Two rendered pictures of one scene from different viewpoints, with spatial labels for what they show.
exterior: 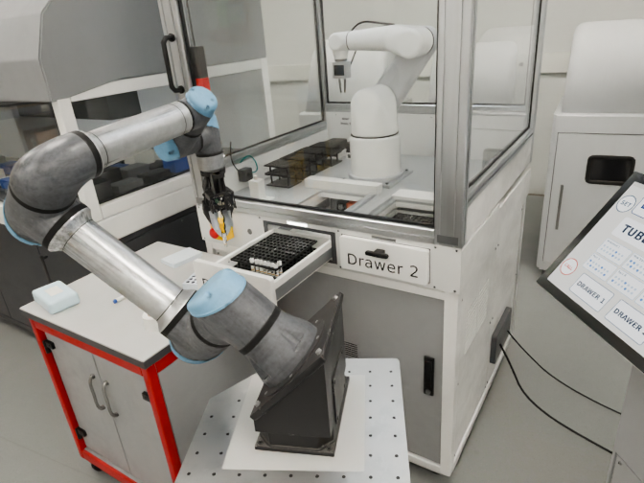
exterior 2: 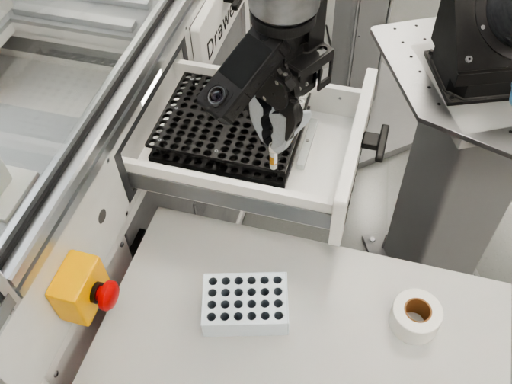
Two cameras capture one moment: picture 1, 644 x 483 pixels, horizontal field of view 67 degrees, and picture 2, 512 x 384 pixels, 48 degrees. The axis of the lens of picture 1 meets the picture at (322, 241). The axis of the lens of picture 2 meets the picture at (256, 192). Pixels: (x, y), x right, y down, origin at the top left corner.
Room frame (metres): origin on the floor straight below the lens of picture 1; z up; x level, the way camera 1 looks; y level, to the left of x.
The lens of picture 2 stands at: (1.54, 0.79, 1.54)
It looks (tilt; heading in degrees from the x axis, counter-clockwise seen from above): 52 degrees down; 254
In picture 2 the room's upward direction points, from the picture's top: 3 degrees counter-clockwise
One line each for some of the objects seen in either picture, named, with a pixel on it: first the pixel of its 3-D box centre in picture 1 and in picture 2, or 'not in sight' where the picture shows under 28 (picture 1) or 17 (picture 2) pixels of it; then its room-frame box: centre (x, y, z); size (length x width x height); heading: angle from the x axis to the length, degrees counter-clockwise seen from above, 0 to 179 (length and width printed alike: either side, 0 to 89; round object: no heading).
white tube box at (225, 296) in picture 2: (203, 280); (245, 303); (1.46, 0.41, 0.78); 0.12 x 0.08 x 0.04; 162
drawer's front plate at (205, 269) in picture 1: (233, 285); (354, 152); (1.23, 0.26, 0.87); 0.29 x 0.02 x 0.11; 56
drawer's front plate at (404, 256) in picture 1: (382, 259); (222, 9); (1.32, -0.18, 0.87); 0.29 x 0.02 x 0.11; 56
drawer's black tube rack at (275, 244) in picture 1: (276, 258); (232, 132); (1.39, 0.15, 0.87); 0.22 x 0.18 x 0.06; 146
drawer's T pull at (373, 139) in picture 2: not in sight; (374, 141); (1.21, 0.28, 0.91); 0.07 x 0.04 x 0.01; 56
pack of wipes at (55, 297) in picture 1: (56, 296); not in sight; (1.42, 0.89, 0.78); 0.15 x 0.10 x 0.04; 46
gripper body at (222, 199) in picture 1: (217, 190); (286, 50); (1.35, 0.29, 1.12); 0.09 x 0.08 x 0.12; 26
